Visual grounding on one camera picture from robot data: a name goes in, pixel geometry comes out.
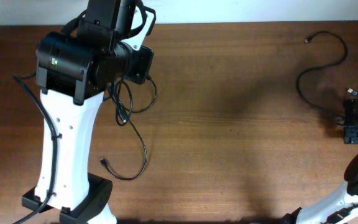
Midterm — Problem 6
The black USB cable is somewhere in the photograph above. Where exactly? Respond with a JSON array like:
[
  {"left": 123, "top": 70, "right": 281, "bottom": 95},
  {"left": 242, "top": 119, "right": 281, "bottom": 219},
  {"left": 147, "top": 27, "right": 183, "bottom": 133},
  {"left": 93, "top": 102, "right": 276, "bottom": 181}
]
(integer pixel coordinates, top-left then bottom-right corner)
[
  {"left": 295, "top": 30, "right": 358, "bottom": 119},
  {"left": 99, "top": 74, "right": 158, "bottom": 182}
]

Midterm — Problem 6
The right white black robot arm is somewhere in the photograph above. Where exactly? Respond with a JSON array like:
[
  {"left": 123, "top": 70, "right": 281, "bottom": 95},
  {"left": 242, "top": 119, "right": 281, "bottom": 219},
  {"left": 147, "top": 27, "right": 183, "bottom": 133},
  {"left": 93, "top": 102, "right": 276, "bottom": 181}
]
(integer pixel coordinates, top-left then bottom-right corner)
[{"left": 278, "top": 154, "right": 358, "bottom": 224}]

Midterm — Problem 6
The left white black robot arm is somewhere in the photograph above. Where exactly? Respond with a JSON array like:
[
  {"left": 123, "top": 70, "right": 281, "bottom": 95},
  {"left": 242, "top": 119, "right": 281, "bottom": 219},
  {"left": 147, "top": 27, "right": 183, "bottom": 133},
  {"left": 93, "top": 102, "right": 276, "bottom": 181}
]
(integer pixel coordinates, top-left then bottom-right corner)
[{"left": 22, "top": 1, "right": 156, "bottom": 223}]

